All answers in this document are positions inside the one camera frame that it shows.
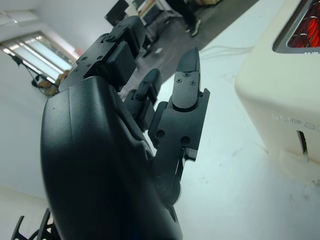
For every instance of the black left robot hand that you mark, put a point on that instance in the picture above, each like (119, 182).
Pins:
(95, 155)

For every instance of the person in black trousers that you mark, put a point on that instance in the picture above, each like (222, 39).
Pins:
(191, 17)

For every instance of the white two-slot toaster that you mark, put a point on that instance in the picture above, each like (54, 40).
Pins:
(270, 87)

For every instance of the window with blinds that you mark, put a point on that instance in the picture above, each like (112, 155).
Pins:
(37, 52)

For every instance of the black monitor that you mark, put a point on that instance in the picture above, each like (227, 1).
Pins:
(116, 12)

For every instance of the metal shelf cart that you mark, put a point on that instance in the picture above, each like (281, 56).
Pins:
(160, 15)

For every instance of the black spoked frame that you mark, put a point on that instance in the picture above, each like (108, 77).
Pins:
(41, 228)

